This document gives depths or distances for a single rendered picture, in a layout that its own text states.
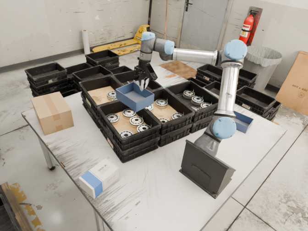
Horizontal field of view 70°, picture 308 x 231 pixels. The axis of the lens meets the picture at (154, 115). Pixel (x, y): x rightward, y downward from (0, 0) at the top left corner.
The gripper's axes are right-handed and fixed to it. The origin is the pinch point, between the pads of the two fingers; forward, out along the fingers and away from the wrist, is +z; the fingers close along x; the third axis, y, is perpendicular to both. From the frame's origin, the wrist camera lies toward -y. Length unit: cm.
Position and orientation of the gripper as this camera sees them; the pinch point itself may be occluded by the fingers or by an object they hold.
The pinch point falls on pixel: (143, 89)
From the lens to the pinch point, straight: 144.3
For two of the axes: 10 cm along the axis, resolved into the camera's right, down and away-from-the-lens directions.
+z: -1.5, 8.3, 5.3
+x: -7.2, 2.8, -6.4
